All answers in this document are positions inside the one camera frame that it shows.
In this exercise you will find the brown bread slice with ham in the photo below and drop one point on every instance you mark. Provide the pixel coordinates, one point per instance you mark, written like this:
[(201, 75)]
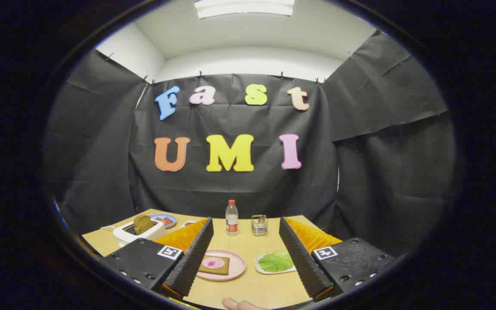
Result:
[(205, 270)]

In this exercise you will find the clear plastic water bottle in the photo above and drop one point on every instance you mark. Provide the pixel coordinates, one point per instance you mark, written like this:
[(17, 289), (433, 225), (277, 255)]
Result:
[(231, 219)]

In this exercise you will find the brown meat piece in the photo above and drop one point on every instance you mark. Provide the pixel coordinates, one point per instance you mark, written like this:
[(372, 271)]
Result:
[(170, 221), (163, 221)]

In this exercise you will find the green lettuce leaf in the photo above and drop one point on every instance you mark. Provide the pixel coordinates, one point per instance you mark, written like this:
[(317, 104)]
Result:
[(276, 261)]

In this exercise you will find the white divided seed dish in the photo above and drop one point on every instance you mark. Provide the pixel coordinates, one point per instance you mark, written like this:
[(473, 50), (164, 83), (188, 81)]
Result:
[(187, 223)]

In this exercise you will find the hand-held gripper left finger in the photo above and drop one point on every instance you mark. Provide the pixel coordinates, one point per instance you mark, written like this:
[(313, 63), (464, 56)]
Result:
[(192, 262)]

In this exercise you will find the blue plate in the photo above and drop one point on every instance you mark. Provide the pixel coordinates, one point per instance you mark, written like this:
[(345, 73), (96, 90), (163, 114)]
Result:
[(158, 216)]

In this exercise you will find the long ceiling light panel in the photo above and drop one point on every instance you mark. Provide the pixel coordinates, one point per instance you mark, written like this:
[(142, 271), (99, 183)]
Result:
[(243, 7)]

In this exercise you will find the white toaster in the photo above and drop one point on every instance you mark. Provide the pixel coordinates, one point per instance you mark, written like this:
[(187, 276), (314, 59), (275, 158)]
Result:
[(144, 236)]

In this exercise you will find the brown toast slice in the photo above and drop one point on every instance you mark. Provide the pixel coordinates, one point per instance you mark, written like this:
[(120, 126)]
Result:
[(143, 224)]

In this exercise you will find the pink ham slice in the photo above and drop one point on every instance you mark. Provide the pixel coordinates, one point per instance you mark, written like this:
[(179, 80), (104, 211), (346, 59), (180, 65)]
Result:
[(213, 262)]

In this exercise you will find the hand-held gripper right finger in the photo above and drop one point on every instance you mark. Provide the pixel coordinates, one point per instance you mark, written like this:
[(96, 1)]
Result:
[(302, 262)]

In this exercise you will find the white square plate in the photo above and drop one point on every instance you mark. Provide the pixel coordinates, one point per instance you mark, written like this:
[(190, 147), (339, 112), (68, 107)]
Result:
[(258, 266)]

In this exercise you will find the pink plate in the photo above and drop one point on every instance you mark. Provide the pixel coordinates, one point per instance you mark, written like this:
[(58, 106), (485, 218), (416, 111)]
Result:
[(237, 262)]

